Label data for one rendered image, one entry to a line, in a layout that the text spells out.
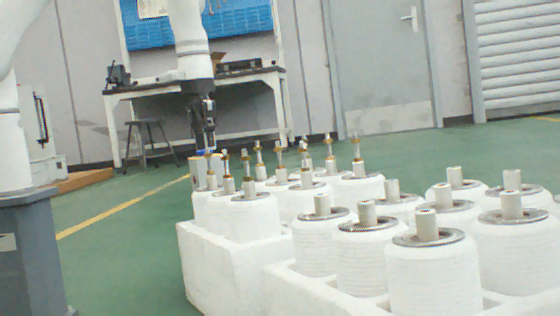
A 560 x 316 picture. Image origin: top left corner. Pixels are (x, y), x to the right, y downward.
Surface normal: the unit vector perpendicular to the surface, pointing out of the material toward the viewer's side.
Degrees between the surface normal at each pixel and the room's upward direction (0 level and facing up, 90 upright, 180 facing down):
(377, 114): 90
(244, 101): 90
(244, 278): 90
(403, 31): 90
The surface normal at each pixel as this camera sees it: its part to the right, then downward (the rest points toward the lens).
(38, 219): 0.98, -0.12
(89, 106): -0.13, 0.11
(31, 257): 0.60, -0.04
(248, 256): 0.39, 0.03
